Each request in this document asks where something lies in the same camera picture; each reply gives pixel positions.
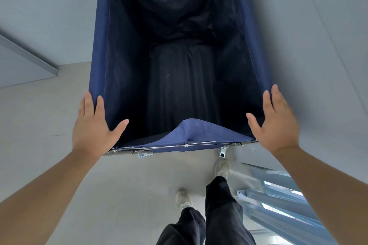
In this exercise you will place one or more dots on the person's right hand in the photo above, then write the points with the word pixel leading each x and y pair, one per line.
pixel 280 130

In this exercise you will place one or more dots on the person's left hand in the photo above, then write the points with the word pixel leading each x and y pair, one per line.
pixel 90 132

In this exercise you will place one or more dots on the person's right thumb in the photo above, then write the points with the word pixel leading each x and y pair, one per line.
pixel 254 123

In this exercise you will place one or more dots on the person's right middle finger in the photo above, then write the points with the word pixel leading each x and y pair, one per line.
pixel 277 97

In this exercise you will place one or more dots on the person's left thumb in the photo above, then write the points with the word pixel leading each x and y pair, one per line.
pixel 119 127

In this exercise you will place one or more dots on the person's left middle finger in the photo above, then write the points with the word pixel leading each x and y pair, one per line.
pixel 89 103

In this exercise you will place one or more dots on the blue fabric laundry cart bag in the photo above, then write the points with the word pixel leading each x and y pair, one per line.
pixel 178 52

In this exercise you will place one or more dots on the person's left forearm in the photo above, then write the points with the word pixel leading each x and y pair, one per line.
pixel 43 201

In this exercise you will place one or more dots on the person's right forearm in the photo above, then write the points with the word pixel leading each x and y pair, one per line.
pixel 327 193

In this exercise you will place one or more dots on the white right shoe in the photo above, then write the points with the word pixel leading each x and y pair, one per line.
pixel 222 168

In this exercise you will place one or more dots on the white shoe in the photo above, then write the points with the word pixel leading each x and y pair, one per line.
pixel 183 198
pixel 222 168

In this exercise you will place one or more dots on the white left shoe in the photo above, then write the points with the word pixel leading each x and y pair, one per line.
pixel 183 198

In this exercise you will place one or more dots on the black trousers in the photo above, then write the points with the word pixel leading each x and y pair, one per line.
pixel 221 213

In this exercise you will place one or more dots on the metal cart bracket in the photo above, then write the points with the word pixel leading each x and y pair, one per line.
pixel 223 151
pixel 144 154

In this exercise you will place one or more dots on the metal cart frame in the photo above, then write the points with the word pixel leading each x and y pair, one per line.
pixel 178 149

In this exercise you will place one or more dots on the grey window frame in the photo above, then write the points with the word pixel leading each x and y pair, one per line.
pixel 276 204

